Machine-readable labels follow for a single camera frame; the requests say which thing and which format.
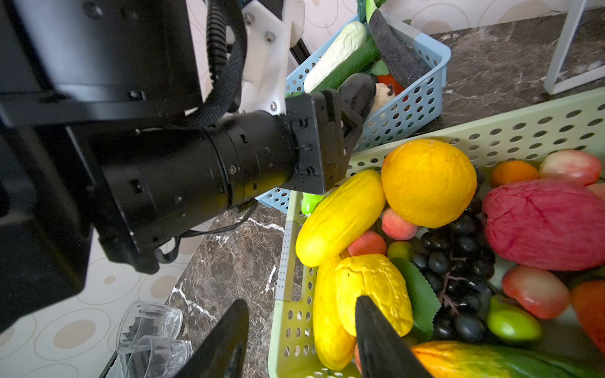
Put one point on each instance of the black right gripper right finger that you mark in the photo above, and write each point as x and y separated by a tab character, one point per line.
382	353

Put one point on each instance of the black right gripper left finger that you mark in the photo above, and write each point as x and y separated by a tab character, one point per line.
223	352

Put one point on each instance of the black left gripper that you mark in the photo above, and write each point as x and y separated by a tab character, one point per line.
325	130

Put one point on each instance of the dark purple eggplant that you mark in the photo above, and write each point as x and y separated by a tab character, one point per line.
358	92

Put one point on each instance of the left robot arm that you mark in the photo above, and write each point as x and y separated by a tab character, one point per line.
105	134

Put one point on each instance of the clear plastic cup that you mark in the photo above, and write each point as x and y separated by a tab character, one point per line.
147	343

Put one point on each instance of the yellow lemon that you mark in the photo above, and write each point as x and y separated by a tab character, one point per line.
377	277

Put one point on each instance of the green cucumber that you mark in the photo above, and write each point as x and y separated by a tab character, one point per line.
360	59

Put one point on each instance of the orange fruit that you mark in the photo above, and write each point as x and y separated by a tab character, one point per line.
428	183

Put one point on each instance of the dark grapes bunch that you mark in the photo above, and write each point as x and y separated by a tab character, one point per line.
457	265

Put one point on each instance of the green plastic basket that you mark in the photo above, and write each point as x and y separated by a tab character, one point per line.
557	140

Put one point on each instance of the pink dragon fruit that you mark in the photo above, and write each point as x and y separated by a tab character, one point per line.
546	224

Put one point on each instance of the white wooden shelf rack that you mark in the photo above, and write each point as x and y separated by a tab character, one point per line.
552	84

